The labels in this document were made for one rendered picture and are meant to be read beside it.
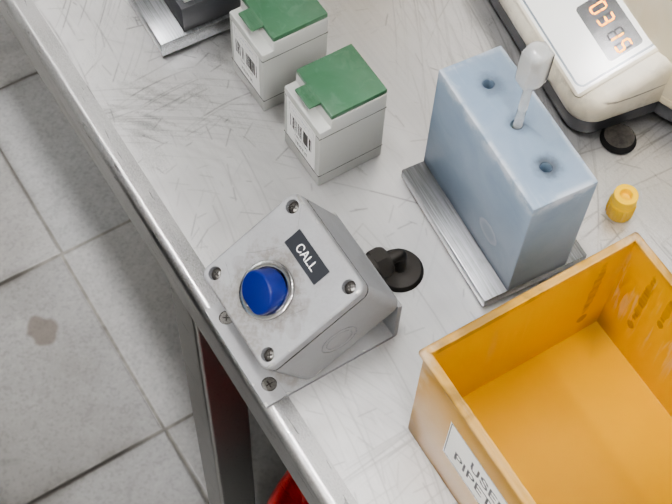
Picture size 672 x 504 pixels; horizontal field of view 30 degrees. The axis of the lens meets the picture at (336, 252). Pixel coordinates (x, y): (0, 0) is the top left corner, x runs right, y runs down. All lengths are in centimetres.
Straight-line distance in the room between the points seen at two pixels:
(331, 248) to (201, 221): 13
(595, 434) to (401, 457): 11
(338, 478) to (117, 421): 99
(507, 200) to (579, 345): 10
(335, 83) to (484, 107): 9
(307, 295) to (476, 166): 12
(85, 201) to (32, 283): 14
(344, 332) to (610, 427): 16
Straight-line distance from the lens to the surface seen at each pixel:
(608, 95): 78
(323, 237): 65
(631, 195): 77
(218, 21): 83
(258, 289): 65
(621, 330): 71
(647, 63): 78
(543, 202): 66
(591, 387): 72
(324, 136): 72
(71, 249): 177
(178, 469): 162
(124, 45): 84
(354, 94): 72
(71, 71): 83
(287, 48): 76
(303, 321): 65
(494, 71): 70
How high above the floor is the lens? 152
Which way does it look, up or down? 61 degrees down
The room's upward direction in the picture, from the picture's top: 4 degrees clockwise
